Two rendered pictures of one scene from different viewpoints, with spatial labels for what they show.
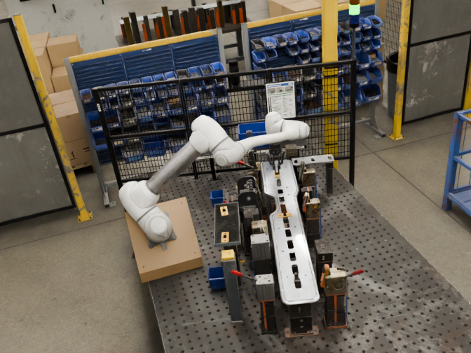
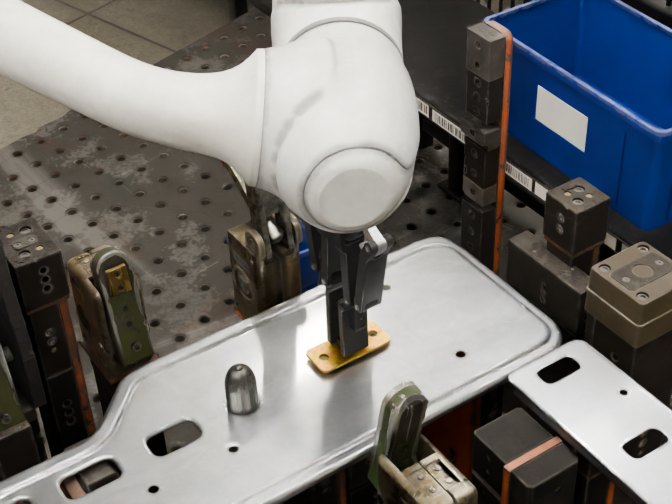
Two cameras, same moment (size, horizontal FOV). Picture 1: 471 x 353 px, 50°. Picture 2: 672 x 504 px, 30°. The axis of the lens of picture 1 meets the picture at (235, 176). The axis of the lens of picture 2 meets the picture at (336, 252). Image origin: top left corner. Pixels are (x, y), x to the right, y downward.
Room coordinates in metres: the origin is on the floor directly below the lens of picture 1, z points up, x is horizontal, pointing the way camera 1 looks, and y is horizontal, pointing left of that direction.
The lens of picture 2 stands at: (2.38, -1.05, 1.88)
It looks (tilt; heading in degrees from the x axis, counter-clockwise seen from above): 39 degrees down; 56
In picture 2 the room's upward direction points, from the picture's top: 3 degrees counter-clockwise
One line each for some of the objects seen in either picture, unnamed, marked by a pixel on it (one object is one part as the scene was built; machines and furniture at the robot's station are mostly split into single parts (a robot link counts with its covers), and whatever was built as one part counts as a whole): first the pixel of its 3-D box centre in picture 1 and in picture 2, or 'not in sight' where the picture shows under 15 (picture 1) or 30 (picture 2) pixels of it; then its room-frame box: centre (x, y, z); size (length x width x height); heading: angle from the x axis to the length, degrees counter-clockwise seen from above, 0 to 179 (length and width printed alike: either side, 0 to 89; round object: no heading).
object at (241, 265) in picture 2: (254, 192); (272, 350); (2.92, -0.12, 0.88); 0.07 x 0.06 x 0.35; 88
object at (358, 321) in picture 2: not in sight; (363, 313); (2.92, -0.31, 1.07); 0.03 x 0.01 x 0.05; 88
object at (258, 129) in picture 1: (258, 134); (614, 100); (3.36, -0.21, 1.10); 0.30 x 0.17 x 0.13; 86
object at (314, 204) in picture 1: (312, 223); not in sight; (2.51, -0.44, 0.87); 0.12 x 0.09 x 0.35; 88
